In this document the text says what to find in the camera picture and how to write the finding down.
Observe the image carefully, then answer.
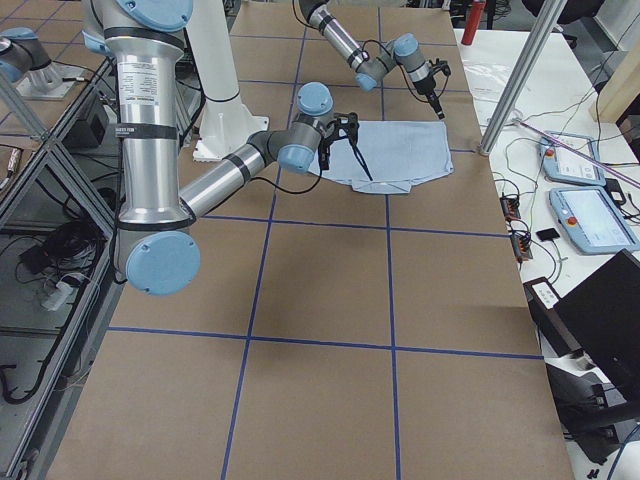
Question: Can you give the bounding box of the upper blue teach pendant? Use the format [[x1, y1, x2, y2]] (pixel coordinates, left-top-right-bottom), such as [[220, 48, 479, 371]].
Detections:
[[539, 131, 606, 187]]

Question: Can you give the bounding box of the black monitor on stand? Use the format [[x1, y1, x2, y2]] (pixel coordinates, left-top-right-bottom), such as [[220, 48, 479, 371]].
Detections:
[[547, 250, 639, 465]]

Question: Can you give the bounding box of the clear plastic bag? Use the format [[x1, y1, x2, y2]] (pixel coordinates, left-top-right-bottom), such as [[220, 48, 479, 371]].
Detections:
[[462, 60, 512, 102]]

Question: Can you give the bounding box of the small black phone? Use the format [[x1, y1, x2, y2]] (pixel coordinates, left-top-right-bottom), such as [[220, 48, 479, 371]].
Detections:
[[536, 228, 560, 242]]

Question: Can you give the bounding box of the black cable on white table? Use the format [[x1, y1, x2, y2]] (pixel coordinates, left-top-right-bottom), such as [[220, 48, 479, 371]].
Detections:
[[492, 64, 640, 281]]

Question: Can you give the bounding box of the black labelled box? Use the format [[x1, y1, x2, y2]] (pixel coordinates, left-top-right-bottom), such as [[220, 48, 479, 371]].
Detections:
[[523, 277, 585, 356]]

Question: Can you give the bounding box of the aluminium frame post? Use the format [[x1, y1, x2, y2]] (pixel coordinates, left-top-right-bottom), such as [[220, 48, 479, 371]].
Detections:
[[478, 0, 567, 156]]

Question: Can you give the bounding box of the light blue button-up shirt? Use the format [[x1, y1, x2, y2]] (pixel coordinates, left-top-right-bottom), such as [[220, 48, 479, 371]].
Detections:
[[323, 121, 454, 195]]

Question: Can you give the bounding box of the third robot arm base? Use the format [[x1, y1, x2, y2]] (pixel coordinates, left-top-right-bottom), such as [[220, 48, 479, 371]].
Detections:
[[1, 27, 71, 100]]

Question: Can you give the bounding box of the lower blue teach pendant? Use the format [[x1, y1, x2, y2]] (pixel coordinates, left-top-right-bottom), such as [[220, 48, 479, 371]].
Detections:
[[548, 186, 639, 255]]

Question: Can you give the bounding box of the red cylinder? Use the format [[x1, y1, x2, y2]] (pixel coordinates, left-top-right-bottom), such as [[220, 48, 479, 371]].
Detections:
[[461, 0, 486, 46]]

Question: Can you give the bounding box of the brown paper table cover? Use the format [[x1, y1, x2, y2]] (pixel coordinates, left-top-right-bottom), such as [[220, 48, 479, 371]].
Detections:
[[48, 7, 572, 479]]

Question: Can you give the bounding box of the blue teach pendant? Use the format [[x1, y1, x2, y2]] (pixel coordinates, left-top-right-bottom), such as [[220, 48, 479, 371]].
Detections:
[[548, 186, 639, 255], [539, 131, 606, 187]]

